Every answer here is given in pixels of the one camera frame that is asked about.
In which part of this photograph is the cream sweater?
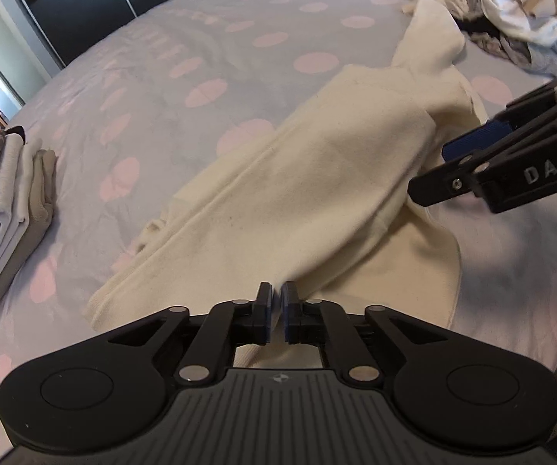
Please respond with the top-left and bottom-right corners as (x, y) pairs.
(86, 0), (488, 333)

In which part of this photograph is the pile of unfolded clothes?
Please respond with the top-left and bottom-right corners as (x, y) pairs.
(414, 0), (557, 78)

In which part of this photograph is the beige folded garment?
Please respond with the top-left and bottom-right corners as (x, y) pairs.
(0, 149), (57, 296)

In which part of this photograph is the white folded towel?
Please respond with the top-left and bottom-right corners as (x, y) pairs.
(0, 132), (42, 301)

